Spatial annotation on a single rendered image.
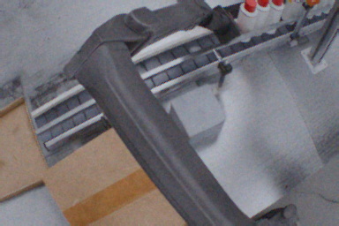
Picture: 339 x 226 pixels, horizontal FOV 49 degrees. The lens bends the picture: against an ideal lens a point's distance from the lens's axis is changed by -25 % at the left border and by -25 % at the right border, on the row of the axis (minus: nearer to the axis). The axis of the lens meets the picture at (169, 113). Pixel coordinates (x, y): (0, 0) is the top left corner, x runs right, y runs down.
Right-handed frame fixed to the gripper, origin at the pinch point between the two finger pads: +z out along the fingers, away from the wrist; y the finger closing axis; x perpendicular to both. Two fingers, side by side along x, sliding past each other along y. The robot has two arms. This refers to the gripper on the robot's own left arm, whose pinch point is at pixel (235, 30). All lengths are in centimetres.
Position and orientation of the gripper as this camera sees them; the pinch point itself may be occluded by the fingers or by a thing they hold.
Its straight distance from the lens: 122.2
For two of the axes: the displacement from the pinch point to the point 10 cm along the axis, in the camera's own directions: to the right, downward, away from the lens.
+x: -7.3, 5.2, 4.4
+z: 5.1, 0.0, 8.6
